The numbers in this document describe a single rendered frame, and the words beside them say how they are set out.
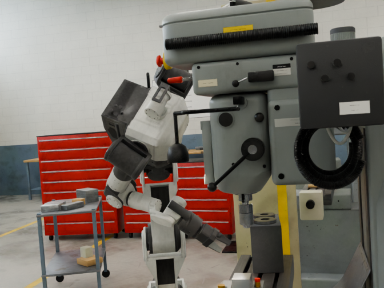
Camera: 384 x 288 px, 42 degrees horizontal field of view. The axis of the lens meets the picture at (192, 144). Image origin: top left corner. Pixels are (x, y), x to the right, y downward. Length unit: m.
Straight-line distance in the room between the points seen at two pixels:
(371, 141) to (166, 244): 1.18
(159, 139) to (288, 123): 0.61
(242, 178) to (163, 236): 0.83
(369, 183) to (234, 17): 0.62
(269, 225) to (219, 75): 0.70
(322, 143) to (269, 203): 1.94
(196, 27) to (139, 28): 9.87
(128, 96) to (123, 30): 9.51
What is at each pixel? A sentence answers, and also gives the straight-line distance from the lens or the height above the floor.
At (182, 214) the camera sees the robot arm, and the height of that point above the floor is 1.18.
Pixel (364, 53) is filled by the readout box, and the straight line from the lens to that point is 1.27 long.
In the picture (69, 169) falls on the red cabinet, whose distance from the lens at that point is 7.00.
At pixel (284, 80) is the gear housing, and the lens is 1.52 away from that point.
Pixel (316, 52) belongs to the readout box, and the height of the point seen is 1.70.
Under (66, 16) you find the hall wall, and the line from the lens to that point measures 12.18.
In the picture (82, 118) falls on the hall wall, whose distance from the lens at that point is 11.82.
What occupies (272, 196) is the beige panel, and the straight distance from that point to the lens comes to 3.41.
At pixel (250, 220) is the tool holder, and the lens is 1.66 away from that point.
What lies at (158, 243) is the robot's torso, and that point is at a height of 1.01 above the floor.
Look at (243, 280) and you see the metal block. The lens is 1.52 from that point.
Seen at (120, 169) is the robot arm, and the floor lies 1.39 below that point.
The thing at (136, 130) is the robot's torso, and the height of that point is 1.53.
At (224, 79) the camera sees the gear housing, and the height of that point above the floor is 1.67.
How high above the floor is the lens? 1.56
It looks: 3 degrees down
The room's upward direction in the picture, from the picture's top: 4 degrees counter-clockwise
